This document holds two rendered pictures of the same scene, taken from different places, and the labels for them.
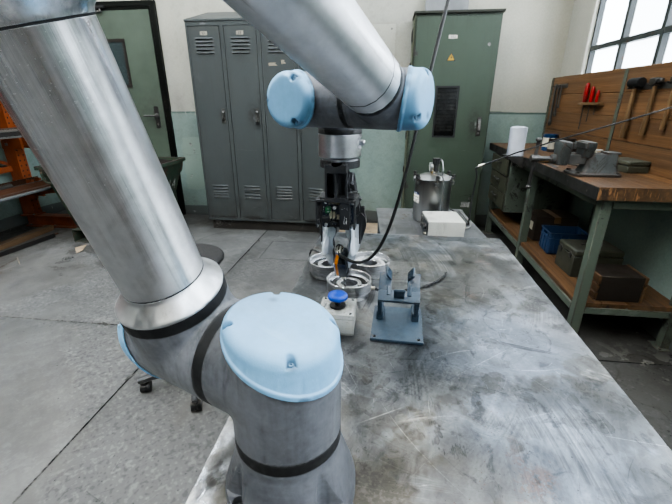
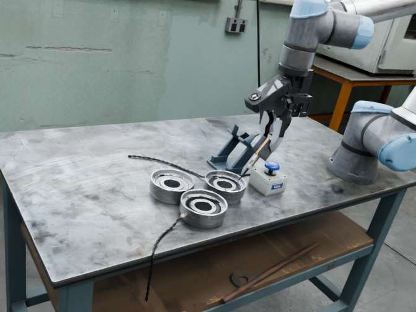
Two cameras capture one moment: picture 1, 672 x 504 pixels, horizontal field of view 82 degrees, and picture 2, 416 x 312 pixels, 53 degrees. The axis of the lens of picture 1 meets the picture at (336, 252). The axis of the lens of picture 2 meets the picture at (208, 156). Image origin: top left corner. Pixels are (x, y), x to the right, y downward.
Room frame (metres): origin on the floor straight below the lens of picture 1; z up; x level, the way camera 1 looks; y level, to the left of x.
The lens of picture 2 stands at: (1.52, 0.56, 1.33)
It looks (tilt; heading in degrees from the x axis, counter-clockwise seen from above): 25 degrees down; 223
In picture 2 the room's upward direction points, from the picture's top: 11 degrees clockwise
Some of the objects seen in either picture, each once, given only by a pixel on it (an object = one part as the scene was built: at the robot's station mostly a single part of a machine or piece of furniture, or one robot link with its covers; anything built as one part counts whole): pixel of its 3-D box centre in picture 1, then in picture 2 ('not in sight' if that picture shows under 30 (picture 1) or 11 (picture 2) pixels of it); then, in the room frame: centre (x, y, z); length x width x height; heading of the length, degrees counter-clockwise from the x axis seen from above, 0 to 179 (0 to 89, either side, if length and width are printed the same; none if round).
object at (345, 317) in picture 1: (337, 316); (269, 179); (0.67, 0.00, 0.82); 0.08 x 0.07 x 0.05; 173
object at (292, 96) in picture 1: (316, 100); (342, 29); (0.60, 0.03, 1.23); 0.11 x 0.11 x 0.08; 60
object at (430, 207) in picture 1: (437, 194); not in sight; (1.72, -0.46, 0.83); 0.41 x 0.19 x 0.30; 177
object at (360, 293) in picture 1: (349, 285); (223, 187); (0.81, -0.03, 0.82); 0.10 x 0.10 x 0.04
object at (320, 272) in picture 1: (328, 266); (202, 209); (0.93, 0.02, 0.82); 0.10 x 0.10 x 0.04
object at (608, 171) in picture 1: (553, 180); not in sight; (2.70, -1.53, 0.71); 2.01 x 0.82 x 1.41; 173
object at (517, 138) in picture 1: (516, 140); not in sight; (2.82, -1.28, 0.96); 0.12 x 0.11 x 0.20; 83
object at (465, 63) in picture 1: (444, 131); not in sight; (3.77, -1.02, 0.96); 0.73 x 0.34 x 1.92; 83
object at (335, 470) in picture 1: (290, 453); (356, 158); (0.33, 0.05, 0.85); 0.15 x 0.15 x 0.10
